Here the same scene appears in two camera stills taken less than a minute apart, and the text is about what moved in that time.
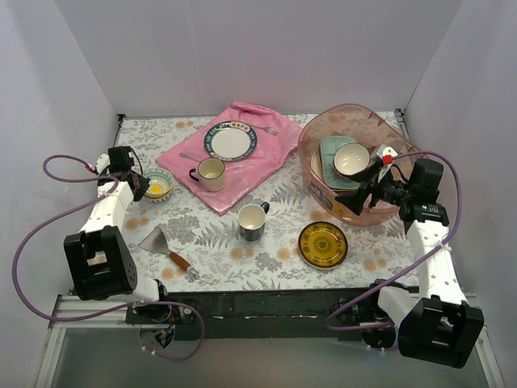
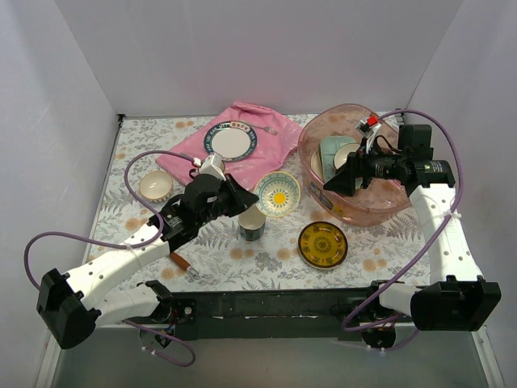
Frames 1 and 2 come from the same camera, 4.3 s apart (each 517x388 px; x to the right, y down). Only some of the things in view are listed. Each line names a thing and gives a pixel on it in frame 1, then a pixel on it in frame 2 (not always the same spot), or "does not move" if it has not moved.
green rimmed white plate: (230, 141) does not move
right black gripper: (367, 191) to (356, 173)
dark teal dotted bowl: (350, 158) does not move
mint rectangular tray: (329, 145) does not move
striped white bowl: (161, 183) to (279, 192)
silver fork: (269, 129) does not move
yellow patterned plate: (322, 245) does not move
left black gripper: (138, 184) to (229, 194)
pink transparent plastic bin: (370, 128) does not move
